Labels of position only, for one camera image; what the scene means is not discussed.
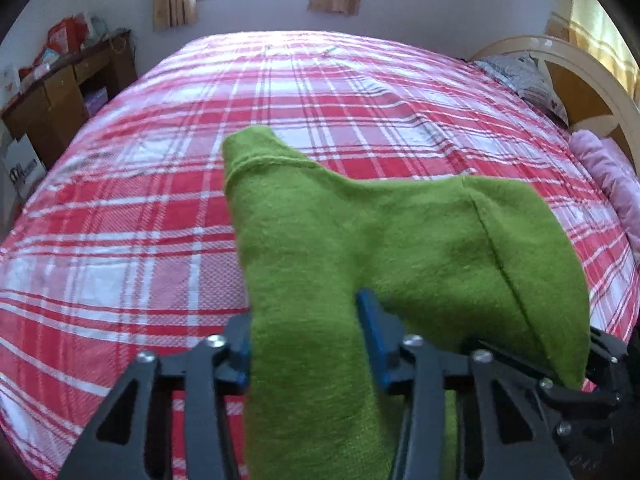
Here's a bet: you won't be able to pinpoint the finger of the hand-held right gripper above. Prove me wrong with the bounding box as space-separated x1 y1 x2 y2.
537 377 622 413
582 327 632 393

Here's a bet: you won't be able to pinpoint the green knit sweater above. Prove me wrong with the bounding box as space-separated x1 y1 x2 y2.
221 126 591 480

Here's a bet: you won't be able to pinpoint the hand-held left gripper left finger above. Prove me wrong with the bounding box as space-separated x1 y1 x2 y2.
57 315 253 480

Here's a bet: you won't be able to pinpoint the cream wooden headboard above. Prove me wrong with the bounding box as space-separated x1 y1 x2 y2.
470 35 640 161

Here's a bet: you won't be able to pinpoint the yellow curtain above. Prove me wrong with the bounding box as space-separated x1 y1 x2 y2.
545 0 640 101

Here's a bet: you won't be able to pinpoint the red and white packets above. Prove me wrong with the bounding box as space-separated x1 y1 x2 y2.
20 47 63 81

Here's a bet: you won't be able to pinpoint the stack of purple boxes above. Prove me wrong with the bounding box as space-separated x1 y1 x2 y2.
82 87 108 116

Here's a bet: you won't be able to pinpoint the grey patterned pillow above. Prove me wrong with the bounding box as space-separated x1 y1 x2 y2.
475 52 570 126

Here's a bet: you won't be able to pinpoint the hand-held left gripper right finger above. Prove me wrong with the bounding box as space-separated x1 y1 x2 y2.
356 287 573 480

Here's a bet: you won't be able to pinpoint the brown wooden desk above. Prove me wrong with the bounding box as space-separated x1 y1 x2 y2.
1 30 138 171

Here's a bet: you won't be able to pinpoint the red plaid bed sheet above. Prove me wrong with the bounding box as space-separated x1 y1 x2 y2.
0 30 640 480

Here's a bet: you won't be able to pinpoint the white picture box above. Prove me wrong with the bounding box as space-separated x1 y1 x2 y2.
0 62 21 106

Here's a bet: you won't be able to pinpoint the pink quilt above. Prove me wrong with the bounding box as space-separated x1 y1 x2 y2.
569 130 640 261

